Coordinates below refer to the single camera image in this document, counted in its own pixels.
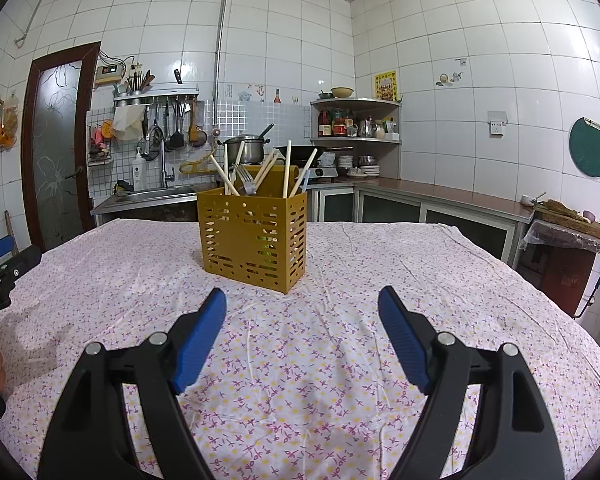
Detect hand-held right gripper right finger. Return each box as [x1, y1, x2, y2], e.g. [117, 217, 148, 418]
[377, 285, 567, 480]

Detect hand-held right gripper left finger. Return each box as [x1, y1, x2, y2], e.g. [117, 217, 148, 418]
[36, 286, 229, 480]

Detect yellow perforated utensil holder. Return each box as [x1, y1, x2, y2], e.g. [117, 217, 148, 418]
[197, 164, 309, 294]

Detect green handled metal fork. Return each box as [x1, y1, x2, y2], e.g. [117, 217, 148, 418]
[232, 162, 257, 197]

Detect steel cup of utensils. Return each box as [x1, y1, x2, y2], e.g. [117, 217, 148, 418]
[125, 69, 156, 97]

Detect floral tablecloth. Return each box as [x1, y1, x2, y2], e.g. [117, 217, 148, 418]
[0, 217, 600, 480]

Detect brown framed glass door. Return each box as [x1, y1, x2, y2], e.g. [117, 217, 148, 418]
[22, 41, 102, 251]

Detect hanging plastic bags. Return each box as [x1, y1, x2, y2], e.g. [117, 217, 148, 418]
[0, 92, 22, 151]

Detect kitchen counter cabinet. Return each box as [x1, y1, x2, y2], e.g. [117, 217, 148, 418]
[91, 175, 536, 267]

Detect white soap bottle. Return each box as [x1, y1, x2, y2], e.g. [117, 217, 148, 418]
[131, 147, 147, 188]

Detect steel sink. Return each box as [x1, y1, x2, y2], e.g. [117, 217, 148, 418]
[112, 185, 201, 204]

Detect steel faucet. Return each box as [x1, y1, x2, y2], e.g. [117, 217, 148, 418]
[145, 125, 177, 190]

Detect white hanging cloth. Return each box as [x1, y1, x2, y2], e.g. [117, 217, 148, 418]
[112, 105, 143, 141]

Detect brown side cabinet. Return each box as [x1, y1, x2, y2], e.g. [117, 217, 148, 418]
[522, 220, 600, 319]

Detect stack of dishes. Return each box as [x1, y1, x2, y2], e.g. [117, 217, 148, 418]
[337, 154, 381, 177]

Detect steel gas stove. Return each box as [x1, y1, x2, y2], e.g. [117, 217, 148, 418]
[307, 162, 340, 181]

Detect steel cooking pot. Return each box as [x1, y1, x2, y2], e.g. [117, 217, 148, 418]
[224, 124, 275, 165]

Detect black slotted spatula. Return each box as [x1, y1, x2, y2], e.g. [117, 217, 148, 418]
[166, 97, 186, 151]

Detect corner shelf with bottles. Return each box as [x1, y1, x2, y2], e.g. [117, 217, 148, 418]
[310, 97, 403, 145]

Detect wooden chopping block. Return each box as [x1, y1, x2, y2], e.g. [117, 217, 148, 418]
[530, 200, 600, 249]

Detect black wok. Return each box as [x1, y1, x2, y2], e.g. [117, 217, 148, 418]
[274, 145, 327, 161]

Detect green round cutting board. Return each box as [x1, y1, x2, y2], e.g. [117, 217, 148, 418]
[568, 116, 600, 178]

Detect wire basket with sponges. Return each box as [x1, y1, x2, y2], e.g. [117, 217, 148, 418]
[87, 125, 113, 167]

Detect white wire grid panel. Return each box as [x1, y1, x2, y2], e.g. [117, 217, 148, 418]
[86, 97, 216, 199]

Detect yellow hose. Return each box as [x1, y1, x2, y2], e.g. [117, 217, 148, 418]
[180, 147, 221, 176]

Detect beige wall control box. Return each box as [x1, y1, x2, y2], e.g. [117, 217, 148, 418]
[95, 64, 123, 87]

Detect steel wall utensil rack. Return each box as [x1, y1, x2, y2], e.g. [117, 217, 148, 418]
[112, 82, 201, 107]

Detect yellow wall poster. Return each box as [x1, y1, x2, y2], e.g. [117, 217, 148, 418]
[374, 70, 398, 103]

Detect grey wall pipe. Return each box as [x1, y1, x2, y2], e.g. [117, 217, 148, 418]
[212, 0, 231, 136]

